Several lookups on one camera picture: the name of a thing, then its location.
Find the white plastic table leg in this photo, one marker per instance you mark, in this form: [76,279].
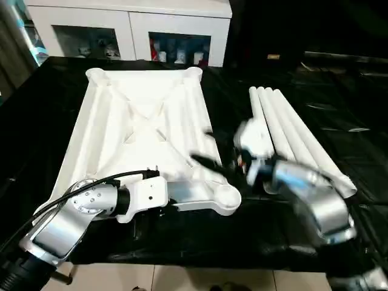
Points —
[315,145]
[273,124]
[297,142]
[256,106]

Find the white plastic table top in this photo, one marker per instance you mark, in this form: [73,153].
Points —
[139,127]

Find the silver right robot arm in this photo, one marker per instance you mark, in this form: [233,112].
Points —
[315,200]

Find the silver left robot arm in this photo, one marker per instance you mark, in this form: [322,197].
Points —
[66,221]

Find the black table mat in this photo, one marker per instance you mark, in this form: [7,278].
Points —
[182,242]

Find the small yellow label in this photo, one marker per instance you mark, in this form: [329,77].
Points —
[273,57]

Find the white glass door cabinet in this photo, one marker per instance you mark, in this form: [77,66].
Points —
[130,24]

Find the light blue background object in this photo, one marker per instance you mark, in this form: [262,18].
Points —
[35,45]

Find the grey curtain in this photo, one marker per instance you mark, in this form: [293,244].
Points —
[9,42]

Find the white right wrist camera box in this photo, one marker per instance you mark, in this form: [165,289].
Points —
[251,136]

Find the black metal table frame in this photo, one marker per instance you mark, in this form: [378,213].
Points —
[60,277]

